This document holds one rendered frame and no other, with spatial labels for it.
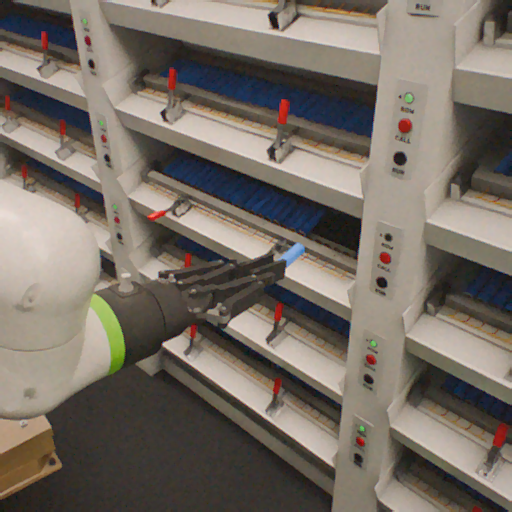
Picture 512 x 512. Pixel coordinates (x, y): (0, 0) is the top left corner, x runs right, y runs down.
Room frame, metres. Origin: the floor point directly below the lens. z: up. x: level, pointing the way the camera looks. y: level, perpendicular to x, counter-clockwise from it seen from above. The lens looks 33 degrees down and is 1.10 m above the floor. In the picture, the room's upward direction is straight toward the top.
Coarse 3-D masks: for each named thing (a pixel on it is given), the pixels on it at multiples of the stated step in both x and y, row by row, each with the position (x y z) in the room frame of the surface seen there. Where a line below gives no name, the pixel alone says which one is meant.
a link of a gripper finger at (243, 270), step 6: (252, 258) 0.69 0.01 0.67; (258, 258) 0.69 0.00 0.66; (264, 258) 0.70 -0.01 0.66; (270, 258) 0.71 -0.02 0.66; (240, 264) 0.67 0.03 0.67; (246, 264) 0.67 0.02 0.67; (252, 264) 0.68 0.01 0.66; (258, 264) 0.69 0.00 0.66; (264, 264) 0.70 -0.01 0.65; (240, 270) 0.66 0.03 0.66; (246, 270) 0.67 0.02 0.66; (240, 276) 0.66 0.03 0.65; (246, 276) 0.67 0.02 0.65
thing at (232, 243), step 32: (160, 160) 1.22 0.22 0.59; (128, 192) 1.15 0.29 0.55; (160, 192) 1.14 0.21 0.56; (192, 224) 1.02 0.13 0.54; (224, 224) 1.00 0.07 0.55; (256, 256) 0.89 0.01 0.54; (352, 256) 0.85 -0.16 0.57; (288, 288) 0.85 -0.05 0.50; (320, 288) 0.79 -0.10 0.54; (352, 288) 0.74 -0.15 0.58
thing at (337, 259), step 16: (160, 176) 1.15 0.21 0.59; (176, 192) 1.11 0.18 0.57; (192, 192) 1.08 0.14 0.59; (224, 208) 1.01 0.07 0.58; (240, 224) 0.97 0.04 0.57; (256, 224) 0.95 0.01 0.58; (272, 224) 0.94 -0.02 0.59; (288, 240) 0.89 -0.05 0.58; (304, 240) 0.88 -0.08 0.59; (320, 256) 0.84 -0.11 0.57; (336, 256) 0.83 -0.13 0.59; (352, 272) 0.80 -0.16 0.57
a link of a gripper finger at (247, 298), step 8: (248, 288) 0.61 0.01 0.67; (256, 288) 0.61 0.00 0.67; (232, 296) 0.58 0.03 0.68; (240, 296) 0.58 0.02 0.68; (248, 296) 0.59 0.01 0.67; (256, 296) 0.61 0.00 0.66; (224, 304) 0.56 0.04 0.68; (232, 304) 0.56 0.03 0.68; (240, 304) 0.58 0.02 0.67; (248, 304) 0.59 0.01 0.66; (224, 312) 0.54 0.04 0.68; (232, 312) 0.56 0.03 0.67; (240, 312) 0.58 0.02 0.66; (224, 328) 0.54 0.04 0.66
